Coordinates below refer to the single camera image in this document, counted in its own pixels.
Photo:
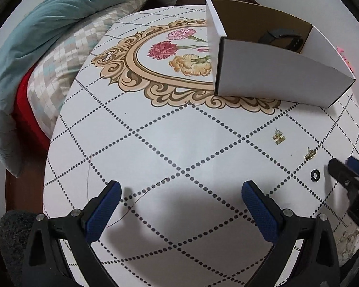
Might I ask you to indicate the white cardboard box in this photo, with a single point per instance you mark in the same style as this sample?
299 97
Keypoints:
316 75

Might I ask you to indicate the black smartwatch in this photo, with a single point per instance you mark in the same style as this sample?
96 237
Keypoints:
283 33

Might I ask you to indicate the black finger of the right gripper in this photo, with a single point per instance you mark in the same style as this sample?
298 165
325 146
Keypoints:
344 175

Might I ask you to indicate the gold earring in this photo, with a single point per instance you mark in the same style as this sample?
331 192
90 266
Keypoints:
278 137
311 152

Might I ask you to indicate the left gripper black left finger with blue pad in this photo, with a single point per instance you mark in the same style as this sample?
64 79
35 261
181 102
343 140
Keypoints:
89 223

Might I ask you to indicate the red bed sheet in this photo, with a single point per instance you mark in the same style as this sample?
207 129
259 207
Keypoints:
29 132

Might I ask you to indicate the checkered patterned pillow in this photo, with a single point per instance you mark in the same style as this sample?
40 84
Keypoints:
53 75

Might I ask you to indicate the teal duvet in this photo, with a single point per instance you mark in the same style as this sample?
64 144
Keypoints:
29 40

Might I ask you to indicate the pink panther plush toy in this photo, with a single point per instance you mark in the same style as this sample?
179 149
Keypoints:
343 56

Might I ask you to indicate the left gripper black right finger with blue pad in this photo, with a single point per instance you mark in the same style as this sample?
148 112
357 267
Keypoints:
271 220

